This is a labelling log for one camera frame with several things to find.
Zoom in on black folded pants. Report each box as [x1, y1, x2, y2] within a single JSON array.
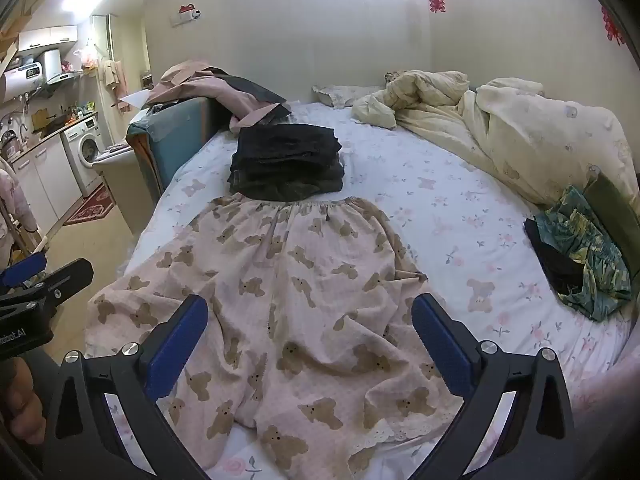
[[238, 124, 343, 173]]

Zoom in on pink plastic bag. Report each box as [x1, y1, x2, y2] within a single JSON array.
[[74, 46, 101, 69]]

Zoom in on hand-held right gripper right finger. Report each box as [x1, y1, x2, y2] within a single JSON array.
[[411, 292, 581, 480]]

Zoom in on bed with floral sheet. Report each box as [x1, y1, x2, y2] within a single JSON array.
[[85, 97, 633, 480]]

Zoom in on white water heater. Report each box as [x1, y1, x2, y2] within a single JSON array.
[[0, 60, 46, 104]]

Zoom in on white upper kitchen cabinet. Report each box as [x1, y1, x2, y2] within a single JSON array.
[[17, 25, 79, 54]]

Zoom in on dark grey garment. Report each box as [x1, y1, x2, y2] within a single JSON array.
[[215, 74, 293, 123]]

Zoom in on white washing machine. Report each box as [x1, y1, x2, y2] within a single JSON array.
[[61, 116, 105, 198]]

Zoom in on white lower kitchen cabinets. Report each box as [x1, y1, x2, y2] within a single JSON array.
[[10, 137, 84, 237]]

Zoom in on dark green cushion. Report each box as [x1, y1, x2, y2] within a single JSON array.
[[582, 172, 640, 281]]

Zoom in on red knot wall decoration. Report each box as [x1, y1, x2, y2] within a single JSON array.
[[601, 7, 626, 47]]

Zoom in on black cloth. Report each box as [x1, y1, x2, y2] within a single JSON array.
[[524, 217, 587, 297]]

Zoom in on pink coat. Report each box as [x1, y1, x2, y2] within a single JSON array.
[[145, 60, 281, 133]]

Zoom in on hanging towels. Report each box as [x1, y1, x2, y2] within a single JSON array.
[[99, 59, 127, 107]]

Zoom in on person's left hand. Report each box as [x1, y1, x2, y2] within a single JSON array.
[[0, 359, 47, 446]]

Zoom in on rice cooker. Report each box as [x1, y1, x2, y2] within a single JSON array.
[[0, 130, 25, 162]]

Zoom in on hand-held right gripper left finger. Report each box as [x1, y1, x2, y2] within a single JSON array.
[[42, 294, 211, 480]]

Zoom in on pink bear print pants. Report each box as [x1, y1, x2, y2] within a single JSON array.
[[85, 195, 463, 473]]

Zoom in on range hood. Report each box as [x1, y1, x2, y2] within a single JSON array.
[[39, 49, 84, 86]]

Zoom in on teal bed footboard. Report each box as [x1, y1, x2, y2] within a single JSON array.
[[125, 96, 241, 197]]

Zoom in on cream duvet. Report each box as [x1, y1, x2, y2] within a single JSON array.
[[352, 70, 638, 211]]

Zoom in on green patterned clothes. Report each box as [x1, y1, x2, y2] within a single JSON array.
[[535, 185, 633, 322]]

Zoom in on white paper sheet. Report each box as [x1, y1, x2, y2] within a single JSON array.
[[118, 91, 152, 111]]

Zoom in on white side table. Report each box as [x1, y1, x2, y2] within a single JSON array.
[[92, 147, 166, 237]]

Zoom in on pale floral pillow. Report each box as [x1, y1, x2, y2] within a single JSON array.
[[312, 84, 382, 109]]

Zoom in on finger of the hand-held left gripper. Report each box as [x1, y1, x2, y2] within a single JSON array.
[[0, 252, 49, 289], [20, 258, 95, 307]]

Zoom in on red floor mat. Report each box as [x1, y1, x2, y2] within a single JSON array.
[[62, 182, 117, 227]]

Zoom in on pink fluffy garment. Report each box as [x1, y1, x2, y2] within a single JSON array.
[[0, 167, 41, 252]]

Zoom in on dark grey folded clothes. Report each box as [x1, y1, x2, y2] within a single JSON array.
[[229, 156, 346, 202]]

